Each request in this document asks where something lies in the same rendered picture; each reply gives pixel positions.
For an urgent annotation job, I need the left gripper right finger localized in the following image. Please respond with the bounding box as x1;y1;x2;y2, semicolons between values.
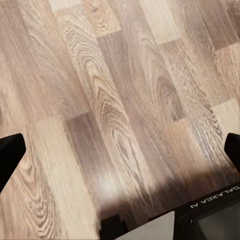
224;132;240;173

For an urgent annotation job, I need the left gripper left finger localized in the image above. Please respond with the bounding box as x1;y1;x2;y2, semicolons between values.
0;133;26;193

